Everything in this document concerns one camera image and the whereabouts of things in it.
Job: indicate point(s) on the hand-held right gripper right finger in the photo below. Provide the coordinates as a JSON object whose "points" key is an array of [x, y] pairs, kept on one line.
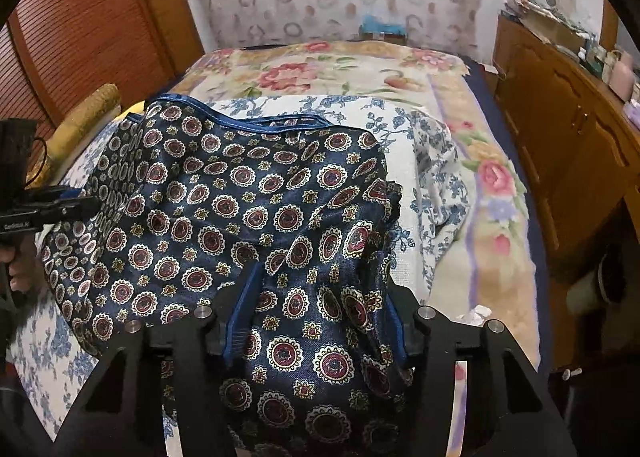
{"points": [[398, 332]]}

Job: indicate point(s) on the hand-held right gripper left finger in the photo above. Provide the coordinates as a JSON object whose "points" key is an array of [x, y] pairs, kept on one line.
{"points": [[245, 307]]}

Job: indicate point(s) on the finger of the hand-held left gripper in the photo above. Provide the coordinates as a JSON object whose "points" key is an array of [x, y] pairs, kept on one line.
{"points": [[77, 206]]}

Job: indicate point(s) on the navy patterned satin pajama top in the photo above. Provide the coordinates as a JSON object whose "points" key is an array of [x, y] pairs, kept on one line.
{"points": [[225, 207]]}

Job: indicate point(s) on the person's left hand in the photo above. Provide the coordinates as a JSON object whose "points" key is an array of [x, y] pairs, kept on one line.
{"points": [[17, 269]]}

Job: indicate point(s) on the yellow plush toy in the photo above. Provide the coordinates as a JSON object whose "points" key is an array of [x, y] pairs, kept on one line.
{"points": [[75, 137]]}

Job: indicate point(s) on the white crumpled tissue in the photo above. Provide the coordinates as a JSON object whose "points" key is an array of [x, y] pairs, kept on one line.
{"points": [[476, 315]]}

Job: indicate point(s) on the folded brown patterned blanket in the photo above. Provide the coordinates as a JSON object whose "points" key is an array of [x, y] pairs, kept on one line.
{"points": [[102, 96]]}

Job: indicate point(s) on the blue floral white bedsheet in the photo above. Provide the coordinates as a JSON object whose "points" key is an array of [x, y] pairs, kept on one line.
{"points": [[430, 187]]}

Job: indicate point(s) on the rose print blanket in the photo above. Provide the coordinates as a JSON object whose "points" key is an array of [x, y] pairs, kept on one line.
{"points": [[500, 187]]}

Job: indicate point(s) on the wooden louvered wardrobe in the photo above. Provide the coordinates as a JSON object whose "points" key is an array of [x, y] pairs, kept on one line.
{"points": [[90, 27]]}

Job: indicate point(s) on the grey round container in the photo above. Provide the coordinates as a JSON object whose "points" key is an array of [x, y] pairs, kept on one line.
{"points": [[597, 287]]}

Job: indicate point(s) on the dark blue mattress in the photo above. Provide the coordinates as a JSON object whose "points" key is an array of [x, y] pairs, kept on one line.
{"points": [[505, 127]]}

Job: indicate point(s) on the wooden sideboard cabinet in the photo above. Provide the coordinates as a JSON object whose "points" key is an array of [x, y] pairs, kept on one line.
{"points": [[565, 137]]}

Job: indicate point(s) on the blue box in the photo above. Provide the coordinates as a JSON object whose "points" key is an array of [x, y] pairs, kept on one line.
{"points": [[382, 27]]}

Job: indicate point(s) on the purple pouch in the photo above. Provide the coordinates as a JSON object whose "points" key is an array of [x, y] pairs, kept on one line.
{"points": [[632, 114]]}

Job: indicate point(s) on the pink bottle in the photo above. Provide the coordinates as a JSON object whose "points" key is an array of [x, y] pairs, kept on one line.
{"points": [[622, 77]]}

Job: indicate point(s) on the cluttered cardboard box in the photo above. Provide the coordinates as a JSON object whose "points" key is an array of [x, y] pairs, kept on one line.
{"points": [[542, 22]]}

